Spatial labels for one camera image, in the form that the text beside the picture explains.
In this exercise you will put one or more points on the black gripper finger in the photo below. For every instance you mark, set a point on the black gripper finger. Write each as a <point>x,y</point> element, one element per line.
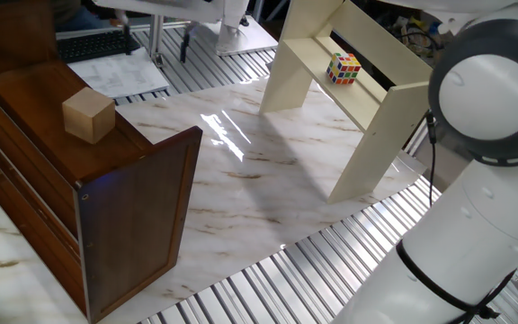
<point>184,49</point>
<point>127,40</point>

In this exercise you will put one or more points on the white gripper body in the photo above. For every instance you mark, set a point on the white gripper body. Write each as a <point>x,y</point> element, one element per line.
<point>164,9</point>

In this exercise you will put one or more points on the light wooden cube block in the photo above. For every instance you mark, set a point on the light wooden cube block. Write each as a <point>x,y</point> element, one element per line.
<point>88,117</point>

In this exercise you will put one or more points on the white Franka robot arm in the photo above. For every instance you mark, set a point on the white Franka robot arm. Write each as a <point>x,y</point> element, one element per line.
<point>466,225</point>

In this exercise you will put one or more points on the small orange object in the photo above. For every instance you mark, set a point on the small orange object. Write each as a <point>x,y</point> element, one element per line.
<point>116,22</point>

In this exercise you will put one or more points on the dark brown wooden shelf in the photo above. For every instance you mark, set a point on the dark brown wooden shelf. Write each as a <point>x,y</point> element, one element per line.
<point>128,216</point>

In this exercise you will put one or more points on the cream wooden shelf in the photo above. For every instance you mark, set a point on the cream wooden shelf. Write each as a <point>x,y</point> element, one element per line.
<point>376,130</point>

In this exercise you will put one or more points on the black computer keyboard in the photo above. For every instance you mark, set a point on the black computer keyboard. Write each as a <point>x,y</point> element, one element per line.
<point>97,45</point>

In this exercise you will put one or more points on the white printed paper sheets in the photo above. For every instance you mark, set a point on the white printed paper sheets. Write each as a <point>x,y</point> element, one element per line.
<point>119,74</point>

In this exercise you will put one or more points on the seated person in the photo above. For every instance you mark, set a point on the seated person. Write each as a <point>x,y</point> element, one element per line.
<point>68,11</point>

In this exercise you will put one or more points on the colourful Rubik's cube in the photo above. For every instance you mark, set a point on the colourful Rubik's cube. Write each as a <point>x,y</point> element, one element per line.
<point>343,68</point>

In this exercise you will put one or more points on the aluminium frame post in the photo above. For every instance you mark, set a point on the aluminium frame post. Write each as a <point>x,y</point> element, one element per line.
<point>155,40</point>

